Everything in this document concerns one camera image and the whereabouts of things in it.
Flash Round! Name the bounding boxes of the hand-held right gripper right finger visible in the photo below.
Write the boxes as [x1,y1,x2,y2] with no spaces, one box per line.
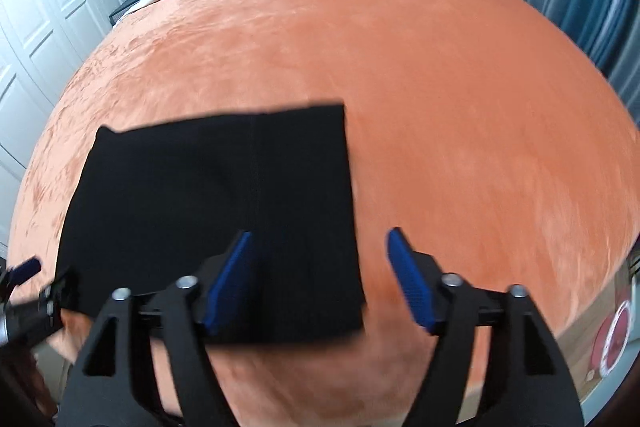
[386,227,585,427]

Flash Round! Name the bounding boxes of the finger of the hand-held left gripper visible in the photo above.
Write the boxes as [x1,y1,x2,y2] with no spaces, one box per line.
[0,258,43,303]
[36,274,77,333]

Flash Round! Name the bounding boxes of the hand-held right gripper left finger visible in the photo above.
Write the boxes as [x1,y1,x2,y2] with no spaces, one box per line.
[57,231,256,427]

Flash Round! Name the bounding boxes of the black pants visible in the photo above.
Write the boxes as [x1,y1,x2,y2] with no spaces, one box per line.
[54,103,366,345]

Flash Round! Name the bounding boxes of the orange plush blanket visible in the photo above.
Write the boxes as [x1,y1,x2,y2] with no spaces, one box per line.
[7,0,638,427]

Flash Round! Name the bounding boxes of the red round stool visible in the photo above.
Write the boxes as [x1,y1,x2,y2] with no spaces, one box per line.
[587,299,633,378]

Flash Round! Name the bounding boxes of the white wardrobe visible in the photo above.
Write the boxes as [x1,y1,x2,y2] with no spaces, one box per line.
[0,0,128,258]

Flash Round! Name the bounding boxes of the dark bedside table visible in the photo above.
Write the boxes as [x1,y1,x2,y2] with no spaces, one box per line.
[110,0,147,26]

